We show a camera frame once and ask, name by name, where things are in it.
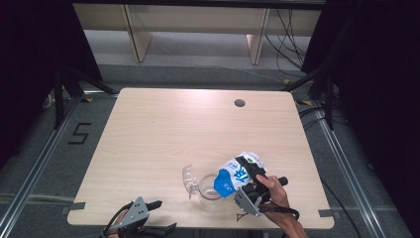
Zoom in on black floor cable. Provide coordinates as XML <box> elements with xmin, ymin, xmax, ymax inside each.
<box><xmin>320</xmin><ymin>179</ymin><xmax>365</xmax><ymax>238</ymax></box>

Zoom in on dark curtain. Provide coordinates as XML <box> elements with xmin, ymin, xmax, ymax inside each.
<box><xmin>0</xmin><ymin>0</ymin><xmax>104</xmax><ymax>171</ymax></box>
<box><xmin>301</xmin><ymin>0</ymin><xmax>420</xmax><ymax>238</ymax></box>

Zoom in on black floor cables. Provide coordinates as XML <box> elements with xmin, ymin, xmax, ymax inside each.
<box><xmin>298</xmin><ymin>104</ymin><xmax>349</xmax><ymax>131</ymax></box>

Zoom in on clear glass jar with lid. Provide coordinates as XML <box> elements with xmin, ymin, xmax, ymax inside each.
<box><xmin>181</xmin><ymin>164</ymin><xmax>229</xmax><ymax>208</ymax></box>

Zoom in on person's right hand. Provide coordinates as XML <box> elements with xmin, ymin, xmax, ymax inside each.
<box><xmin>256</xmin><ymin>174</ymin><xmax>292</xmax><ymax>224</ymax></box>

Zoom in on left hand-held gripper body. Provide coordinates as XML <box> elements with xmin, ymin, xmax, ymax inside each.
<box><xmin>116</xmin><ymin>195</ymin><xmax>152</xmax><ymax>238</ymax></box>

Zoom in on black left wrist strap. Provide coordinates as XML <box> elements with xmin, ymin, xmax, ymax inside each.
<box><xmin>100</xmin><ymin>200</ymin><xmax>134</xmax><ymax>238</ymax></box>

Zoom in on bundle of black cables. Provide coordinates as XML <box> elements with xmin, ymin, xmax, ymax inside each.
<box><xmin>263</xmin><ymin>8</ymin><xmax>309</xmax><ymax>79</ymax></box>

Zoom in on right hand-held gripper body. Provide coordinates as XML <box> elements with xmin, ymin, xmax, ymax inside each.
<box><xmin>233</xmin><ymin>176</ymin><xmax>289</xmax><ymax>218</ymax></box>

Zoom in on black right wrist strap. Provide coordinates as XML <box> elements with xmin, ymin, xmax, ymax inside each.
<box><xmin>258</xmin><ymin>202</ymin><xmax>301</xmax><ymax>222</ymax></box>

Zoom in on black metal stand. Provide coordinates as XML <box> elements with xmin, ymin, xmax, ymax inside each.
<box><xmin>280</xmin><ymin>61</ymin><xmax>337</xmax><ymax>131</ymax></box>
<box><xmin>52</xmin><ymin>64</ymin><xmax>117</xmax><ymax>131</ymax></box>

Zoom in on black wrist strap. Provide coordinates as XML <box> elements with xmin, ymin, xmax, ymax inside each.
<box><xmin>100</xmin><ymin>200</ymin><xmax>134</xmax><ymax>238</ymax></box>
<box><xmin>258</xmin><ymin>202</ymin><xmax>301</xmax><ymax>222</ymax></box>

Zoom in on person's left hand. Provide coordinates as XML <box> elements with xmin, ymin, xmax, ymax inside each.
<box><xmin>105</xmin><ymin>209</ymin><xmax>130</xmax><ymax>238</ymax></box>

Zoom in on blue white milk carton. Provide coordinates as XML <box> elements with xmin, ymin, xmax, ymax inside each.
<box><xmin>213</xmin><ymin>151</ymin><xmax>268</xmax><ymax>199</ymax></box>

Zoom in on aluminium floor rail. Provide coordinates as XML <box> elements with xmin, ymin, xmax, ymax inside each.
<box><xmin>311</xmin><ymin>100</ymin><xmax>388</xmax><ymax>238</ymax></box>
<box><xmin>0</xmin><ymin>94</ymin><xmax>83</xmax><ymax>233</ymax></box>

